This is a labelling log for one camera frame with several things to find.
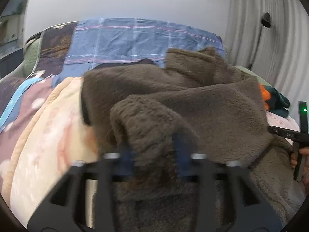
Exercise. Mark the green pillow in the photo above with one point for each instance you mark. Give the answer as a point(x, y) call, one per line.
point(31, 55)

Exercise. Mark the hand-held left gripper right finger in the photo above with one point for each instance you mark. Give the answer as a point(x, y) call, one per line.
point(180, 160)

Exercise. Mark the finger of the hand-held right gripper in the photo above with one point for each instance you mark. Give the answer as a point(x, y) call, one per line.
point(284, 133)

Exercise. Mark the grey curtain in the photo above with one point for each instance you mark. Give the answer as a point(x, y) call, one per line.
point(246, 29)

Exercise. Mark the pink cream fleece blanket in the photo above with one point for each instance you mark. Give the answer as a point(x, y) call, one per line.
point(48, 149)

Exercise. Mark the dark patterned quilt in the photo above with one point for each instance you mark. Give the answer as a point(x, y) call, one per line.
point(53, 50)

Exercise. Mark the person's right hand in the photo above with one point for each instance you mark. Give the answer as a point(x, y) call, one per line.
point(305, 151)

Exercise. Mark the brown fleece jacket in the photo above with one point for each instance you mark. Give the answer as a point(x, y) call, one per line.
point(193, 106)

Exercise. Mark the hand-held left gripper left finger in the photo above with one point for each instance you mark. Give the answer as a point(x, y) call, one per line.
point(126, 160)

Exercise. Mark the pale green cloth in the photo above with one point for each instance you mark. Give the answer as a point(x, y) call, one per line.
point(256, 77)

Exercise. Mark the teal garment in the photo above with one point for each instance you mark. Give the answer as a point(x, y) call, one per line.
point(277, 99)

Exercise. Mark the black round wall device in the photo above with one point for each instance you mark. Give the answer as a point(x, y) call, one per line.
point(266, 19)

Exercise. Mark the blue plaid bedsheet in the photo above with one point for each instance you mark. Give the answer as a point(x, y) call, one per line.
point(132, 41)

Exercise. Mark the black cloth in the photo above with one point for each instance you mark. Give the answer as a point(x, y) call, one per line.
point(125, 64)

